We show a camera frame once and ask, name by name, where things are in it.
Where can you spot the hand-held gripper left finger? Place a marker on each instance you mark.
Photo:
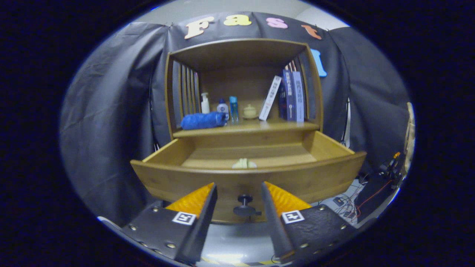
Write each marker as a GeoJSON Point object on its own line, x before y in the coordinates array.
{"type": "Point", "coordinates": [202, 226]}

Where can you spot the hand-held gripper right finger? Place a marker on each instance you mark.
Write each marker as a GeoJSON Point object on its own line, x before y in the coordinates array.
{"type": "Point", "coordinates": [276, 226]}

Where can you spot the wooden drawer with black knob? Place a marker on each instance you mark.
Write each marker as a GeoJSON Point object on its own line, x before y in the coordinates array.
{"type": "Point", "coordinates": [167, 181]}

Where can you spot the wooden countertop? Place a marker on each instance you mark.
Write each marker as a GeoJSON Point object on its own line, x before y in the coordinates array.
{"type": "Point", "coordinates": [267, 126]}

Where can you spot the small black box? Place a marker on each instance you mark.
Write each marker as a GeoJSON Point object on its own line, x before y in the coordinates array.
{"type": "Point", "coordinates": [338, 201]}

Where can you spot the blue folded towel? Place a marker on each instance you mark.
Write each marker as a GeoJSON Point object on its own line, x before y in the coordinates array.
{"type": "Point", "coordinates": [202, 121]}

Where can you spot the beige lidded teacup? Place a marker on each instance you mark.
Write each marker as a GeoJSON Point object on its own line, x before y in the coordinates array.
{"type": "Point", "coordinates": [250, 112]}

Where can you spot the white pump bottle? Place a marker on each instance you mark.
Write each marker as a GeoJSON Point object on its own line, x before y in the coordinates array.
{"type": "Point", "coordinates": [205, 107]}

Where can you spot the white bottle with blue cap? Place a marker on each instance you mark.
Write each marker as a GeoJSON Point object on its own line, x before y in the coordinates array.
{"type": "Point", "coordinates": [222, 108]}

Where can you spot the clear blue bottle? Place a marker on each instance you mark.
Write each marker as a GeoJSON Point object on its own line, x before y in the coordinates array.
{"type": "Point", "coordinates": [233, 109]}

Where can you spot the black tripod stand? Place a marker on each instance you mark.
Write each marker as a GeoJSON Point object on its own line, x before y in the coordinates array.
{"type": "Point", "coordinates": [347, 126]}

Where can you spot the white book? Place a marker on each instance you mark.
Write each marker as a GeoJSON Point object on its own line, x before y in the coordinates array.
{"type": "Point", "coordinates": [270, 98]}

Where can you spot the dark blue book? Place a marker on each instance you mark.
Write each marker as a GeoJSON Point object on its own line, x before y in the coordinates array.
{"type": "Point", "coordinates": [288, 96]}

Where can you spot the light blue book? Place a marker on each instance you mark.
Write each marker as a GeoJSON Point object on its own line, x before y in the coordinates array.
{"type": "Point", "coordinates": [298, 96]}

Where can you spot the black backdrop cloth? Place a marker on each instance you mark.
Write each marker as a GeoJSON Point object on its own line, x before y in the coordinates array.
{"type": "Point", "coordinates": [111, 111]}

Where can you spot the beige board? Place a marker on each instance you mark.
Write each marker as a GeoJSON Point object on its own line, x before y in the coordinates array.
{"type": "Point", "coordinates": [410, 137]}

